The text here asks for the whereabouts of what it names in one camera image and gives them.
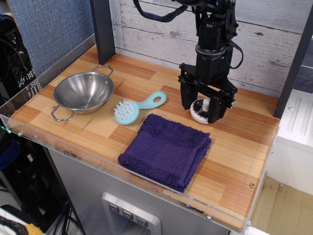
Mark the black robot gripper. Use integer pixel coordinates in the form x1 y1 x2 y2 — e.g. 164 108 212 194
179 46 238 123

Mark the stainless steel pot with handles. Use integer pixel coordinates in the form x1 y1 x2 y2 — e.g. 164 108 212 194
51 65 114 121

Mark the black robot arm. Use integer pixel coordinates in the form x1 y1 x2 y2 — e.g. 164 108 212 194
179 0 241 124

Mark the yellow object at bottom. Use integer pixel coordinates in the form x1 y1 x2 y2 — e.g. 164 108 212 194
25 224 44 235

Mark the purple folded towel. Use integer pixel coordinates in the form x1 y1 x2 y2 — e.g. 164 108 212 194
118 114 212 192

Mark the light blue scrub brush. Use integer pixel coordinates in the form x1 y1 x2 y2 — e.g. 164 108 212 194
114 92 167 125

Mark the silver panel with buttons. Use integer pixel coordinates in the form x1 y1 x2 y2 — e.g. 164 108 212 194
102 192 162 235

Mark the black plastic crate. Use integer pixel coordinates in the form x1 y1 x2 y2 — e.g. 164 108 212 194
0 14 36 97

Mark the clear acrylic table guard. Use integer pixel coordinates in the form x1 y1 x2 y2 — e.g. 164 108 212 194
0 78 279 234

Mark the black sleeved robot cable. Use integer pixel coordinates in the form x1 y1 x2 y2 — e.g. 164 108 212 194
132 0 189 23

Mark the dark grey right post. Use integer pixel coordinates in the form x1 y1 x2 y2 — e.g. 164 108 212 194
273 6 313 118

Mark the dark grey post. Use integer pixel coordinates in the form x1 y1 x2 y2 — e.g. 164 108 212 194
90 0 116 65
273 6 313 118

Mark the dark grey left post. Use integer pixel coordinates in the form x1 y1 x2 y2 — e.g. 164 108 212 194
90 0 116 65

